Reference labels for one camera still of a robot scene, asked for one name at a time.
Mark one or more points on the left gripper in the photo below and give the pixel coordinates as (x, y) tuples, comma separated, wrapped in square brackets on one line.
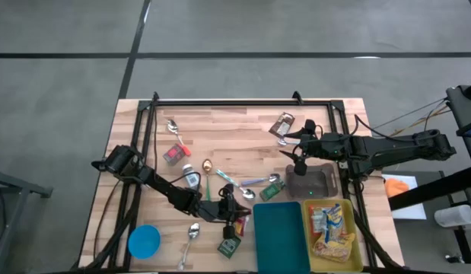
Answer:
[(228, 189)]

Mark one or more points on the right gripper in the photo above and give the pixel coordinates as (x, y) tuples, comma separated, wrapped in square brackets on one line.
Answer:
[(319, 146)]

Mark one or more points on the red yellow ramen packet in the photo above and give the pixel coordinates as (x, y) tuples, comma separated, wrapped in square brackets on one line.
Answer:
[(241, 226)]

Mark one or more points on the brown snack packet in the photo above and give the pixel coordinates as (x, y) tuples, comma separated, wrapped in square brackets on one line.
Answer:
[(282, 125)]

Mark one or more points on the dark green tin box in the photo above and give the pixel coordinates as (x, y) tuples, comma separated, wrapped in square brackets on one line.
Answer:
[(230, 248)]

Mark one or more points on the spice jar white lid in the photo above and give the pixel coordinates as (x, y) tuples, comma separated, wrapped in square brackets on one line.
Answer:
[(191, 178)]

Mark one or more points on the red white ramen packet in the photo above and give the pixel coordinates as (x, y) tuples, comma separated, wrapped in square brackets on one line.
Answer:
[(317, 224)]

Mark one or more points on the blue ramen packet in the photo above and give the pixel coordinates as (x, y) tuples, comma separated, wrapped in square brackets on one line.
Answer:
[(334, 218)]

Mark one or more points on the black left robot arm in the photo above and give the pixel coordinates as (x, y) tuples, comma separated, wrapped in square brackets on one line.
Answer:
[(170, 194)]

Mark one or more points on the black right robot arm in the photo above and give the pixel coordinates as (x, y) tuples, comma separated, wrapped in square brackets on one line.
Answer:
[(391, 150)]

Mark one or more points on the brown plastic bin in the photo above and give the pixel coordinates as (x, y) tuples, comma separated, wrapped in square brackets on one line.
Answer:
[(315, 182)]

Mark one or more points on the plain silver spoon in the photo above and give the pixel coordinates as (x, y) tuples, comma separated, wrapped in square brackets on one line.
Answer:
[(193, 231)]

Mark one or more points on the teal plastic bin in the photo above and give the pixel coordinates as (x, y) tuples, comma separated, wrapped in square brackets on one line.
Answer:
[(282, 239)]

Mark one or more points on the blue bowl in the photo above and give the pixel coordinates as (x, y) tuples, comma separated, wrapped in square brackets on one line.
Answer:
[(144, 242)]

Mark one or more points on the orange object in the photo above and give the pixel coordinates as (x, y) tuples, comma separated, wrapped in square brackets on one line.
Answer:
[(395, 187)]

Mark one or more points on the yellow plastic bin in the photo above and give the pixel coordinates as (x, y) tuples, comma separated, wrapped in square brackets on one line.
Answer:
[(356, 263)]

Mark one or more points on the white paper sheet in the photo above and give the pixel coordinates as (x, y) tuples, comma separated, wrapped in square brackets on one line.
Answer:
[(410, 213)]

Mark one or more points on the black equipment cart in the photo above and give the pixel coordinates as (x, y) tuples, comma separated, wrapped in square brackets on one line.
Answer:
[(463, 110)]

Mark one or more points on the white cylinder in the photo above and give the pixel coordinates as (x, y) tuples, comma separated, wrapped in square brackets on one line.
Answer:
[(454, 216)]

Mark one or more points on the black caster wheel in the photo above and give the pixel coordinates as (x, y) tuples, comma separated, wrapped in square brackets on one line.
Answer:
[(454, 259)]

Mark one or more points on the grey metal bench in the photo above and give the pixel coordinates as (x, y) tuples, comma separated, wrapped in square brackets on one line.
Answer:
[(22, 184)]

